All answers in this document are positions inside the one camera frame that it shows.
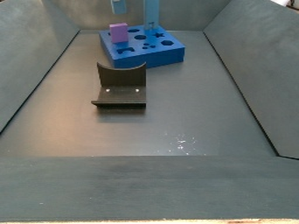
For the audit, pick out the black curved stand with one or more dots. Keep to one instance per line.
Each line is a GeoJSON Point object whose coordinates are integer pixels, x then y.
{"type": "Point", "coordinates": [121, 87]}

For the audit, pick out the purple rectangular block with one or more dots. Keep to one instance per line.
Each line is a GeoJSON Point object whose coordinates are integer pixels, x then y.
{"type": "Point", "coordinates": [117, 32]}

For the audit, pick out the light blue rectangular block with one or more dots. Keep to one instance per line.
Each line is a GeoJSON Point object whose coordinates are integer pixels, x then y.
{"type": "Point", "coordinates": [118, 6]}

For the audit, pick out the blue shape sorter board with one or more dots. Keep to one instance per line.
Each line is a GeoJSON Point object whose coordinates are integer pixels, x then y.
{"type": "Point", "coordinates": [152, 47]}

